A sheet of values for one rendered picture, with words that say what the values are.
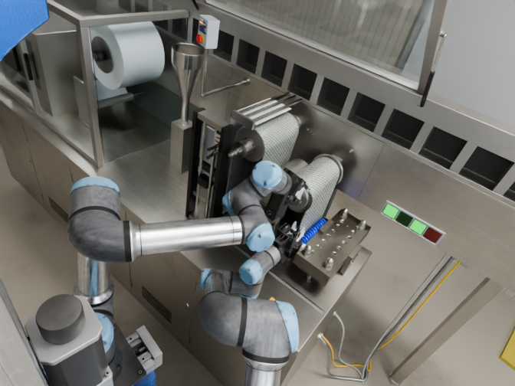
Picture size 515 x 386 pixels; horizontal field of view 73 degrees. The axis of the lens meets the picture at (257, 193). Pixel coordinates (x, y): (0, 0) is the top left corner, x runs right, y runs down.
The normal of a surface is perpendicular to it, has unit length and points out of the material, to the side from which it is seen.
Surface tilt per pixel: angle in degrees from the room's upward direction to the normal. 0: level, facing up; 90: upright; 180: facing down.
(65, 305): 0
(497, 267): 90
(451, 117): 90
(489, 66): 90
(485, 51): 90
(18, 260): 0
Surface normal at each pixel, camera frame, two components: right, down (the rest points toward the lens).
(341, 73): -0.62, 0.41
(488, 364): 0.18, -0.75
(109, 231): 0.28, -0.51
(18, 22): 0.66, 0.57
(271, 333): 0.14, -0.13
